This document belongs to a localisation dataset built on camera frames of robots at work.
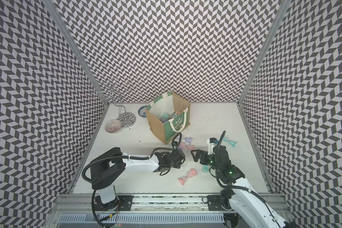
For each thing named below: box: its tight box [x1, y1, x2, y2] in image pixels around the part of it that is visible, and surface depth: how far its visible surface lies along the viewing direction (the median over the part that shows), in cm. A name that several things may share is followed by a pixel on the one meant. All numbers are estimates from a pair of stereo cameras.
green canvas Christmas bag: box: [144, 91, 191, 145], surface depth 95 cm
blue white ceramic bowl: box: [138, 105, 148, 118], surface depth 110 cm
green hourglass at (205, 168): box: [201, 165, 210, 173], surface depth 85 cm
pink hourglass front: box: [178, 168, 197, 186], surface depth 82 cm
